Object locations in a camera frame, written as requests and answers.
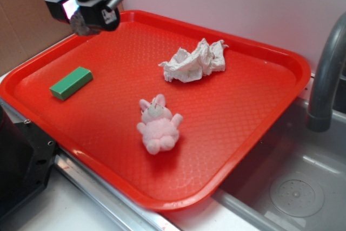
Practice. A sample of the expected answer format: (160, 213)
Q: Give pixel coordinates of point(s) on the brown rock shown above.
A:
(79, 26)

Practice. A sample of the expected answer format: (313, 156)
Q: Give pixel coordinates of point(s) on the brown cardboard panel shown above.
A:
(27, 28)

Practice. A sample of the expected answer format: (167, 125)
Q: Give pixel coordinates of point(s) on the green rectangular block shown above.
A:
(71, 83)

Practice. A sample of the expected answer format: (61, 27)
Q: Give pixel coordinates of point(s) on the crumpled white paper towel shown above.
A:
(192, 66)

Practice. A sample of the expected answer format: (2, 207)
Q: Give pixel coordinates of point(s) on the red plastic tray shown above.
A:
(224, 114)

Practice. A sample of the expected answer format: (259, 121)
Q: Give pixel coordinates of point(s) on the pink plush bunny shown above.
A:
(158, 126)

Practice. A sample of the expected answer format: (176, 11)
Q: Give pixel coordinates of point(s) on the grey sink faucet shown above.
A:
(328, 89)

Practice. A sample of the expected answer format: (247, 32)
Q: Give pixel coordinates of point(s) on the grey sink basin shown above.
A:
(293, 178)

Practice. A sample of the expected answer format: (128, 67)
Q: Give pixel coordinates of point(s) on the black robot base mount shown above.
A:
(27, 156)

